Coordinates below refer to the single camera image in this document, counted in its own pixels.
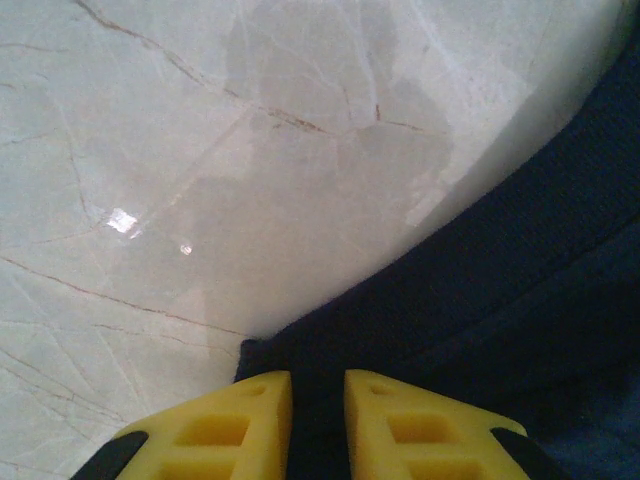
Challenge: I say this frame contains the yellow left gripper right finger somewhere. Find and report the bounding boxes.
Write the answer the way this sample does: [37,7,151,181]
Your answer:
[344,369,566,480]

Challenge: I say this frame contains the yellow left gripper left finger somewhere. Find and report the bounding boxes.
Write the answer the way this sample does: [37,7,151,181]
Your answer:
[69,370,293,480]

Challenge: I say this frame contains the navy blue garment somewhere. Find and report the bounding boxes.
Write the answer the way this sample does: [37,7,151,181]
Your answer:
[233,29,640,480]

